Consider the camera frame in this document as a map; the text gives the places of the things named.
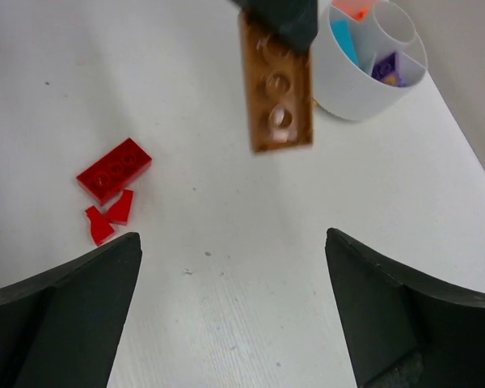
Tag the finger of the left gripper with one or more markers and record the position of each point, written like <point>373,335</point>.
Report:
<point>294,21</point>

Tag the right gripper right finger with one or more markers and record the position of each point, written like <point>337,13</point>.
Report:
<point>402,327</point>

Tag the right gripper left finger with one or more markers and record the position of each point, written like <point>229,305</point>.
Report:
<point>62,327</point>

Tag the long teal lego brick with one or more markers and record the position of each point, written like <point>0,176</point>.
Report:
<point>343,36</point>

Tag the brown lego plate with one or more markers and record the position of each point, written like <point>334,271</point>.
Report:
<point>279,89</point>

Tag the orange lego brick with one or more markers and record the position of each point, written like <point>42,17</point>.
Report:
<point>355,9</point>

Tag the white round divided container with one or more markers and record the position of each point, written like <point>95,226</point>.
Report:
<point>348,91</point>

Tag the purple oval lego plate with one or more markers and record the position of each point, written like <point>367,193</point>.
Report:
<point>387,71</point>

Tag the red rectangular lego brick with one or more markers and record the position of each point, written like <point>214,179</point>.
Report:
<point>114,171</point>

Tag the red sloped lego piece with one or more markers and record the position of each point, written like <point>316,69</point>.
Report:
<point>119,212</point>

